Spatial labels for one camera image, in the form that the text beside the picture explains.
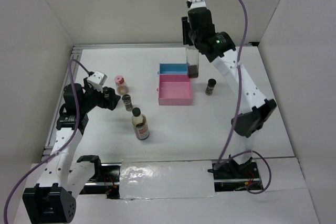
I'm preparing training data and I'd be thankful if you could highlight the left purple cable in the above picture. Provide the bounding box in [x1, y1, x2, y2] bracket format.
[3, 59, 92, 224]

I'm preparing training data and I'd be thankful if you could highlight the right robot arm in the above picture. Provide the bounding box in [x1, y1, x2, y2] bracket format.
[182, 7, 277, 178]

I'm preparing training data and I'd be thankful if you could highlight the black round cap jar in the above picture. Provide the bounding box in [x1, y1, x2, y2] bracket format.
[103, 88, 109, 99]

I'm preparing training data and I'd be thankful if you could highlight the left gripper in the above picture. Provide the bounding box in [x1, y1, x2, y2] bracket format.
[81, 78, 121, 112]

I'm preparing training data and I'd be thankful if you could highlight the square glass bottle gold spout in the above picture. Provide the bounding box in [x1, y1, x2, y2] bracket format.
[185, 46, 199, 79]

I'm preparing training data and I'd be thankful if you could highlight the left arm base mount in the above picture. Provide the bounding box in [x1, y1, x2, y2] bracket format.
[79, 163, 121, 199]

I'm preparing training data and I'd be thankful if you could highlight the blue plastic bin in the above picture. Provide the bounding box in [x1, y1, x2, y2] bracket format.
[157, 63, 187, 74]

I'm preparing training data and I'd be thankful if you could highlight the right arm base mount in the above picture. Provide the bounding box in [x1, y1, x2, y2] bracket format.
[208, 159, 264, 192]

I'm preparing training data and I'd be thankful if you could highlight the aluminium frame rail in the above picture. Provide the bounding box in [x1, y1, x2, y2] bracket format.
[41, 41, 259, 162]

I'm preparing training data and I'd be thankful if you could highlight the pink cap spice jar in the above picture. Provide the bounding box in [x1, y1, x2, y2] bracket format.
[114, 75, 129, 96]

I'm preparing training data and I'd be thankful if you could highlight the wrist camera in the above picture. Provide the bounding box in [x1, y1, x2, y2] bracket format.
[186, 0, 206, 10]
[87, 71, 107, 93]

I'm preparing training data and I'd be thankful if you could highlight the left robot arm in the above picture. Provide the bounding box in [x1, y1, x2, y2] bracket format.
[23, 71, 121, 223]

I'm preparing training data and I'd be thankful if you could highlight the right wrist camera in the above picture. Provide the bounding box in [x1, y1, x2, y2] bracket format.
[186, 0, 206, 10]

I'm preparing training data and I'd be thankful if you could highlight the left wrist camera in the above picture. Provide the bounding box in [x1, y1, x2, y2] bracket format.
[87, 71, 107, 93]

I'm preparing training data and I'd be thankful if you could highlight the pink plastic bin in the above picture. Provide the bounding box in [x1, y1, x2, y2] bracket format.
[157, 74, 193, 106]

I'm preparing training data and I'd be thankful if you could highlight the small black pepper shaker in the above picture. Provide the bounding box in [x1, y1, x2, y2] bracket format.
[121, 94, 133, 111]

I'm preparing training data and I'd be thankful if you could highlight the black cap spice jar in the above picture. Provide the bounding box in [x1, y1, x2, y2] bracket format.
[205, 78, 217, 95]

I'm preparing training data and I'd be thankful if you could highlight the soy sauce bottle red label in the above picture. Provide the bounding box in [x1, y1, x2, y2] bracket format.
[131, 108, 150, 140]

